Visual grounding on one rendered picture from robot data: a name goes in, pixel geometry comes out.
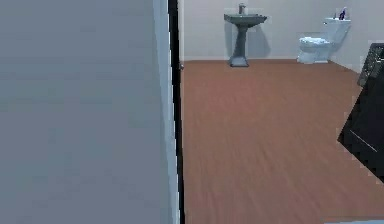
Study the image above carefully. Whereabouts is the grey room door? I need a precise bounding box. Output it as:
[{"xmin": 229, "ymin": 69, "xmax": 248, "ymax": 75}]
[{"xmin": 0, "ymin": 0, "xmax": 181, "ymax": 224}]

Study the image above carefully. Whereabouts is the white toilet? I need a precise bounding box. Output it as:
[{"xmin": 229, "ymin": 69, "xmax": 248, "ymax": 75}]
[{"xmin": 296, "ymin": 17, "xmax": 352, "ymax": 65}]

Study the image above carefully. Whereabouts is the black cabinet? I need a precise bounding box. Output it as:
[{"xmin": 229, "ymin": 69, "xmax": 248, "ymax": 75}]
[{"xmin": 337, "ymin": 42, "xmax": 384, "ymax": 184}]

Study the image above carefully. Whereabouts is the grey pedestal sink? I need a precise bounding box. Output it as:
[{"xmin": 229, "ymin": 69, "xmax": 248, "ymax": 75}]
[{"xmin": 223, "ymin": 3, "xmax": 268, "ymax": 68}]

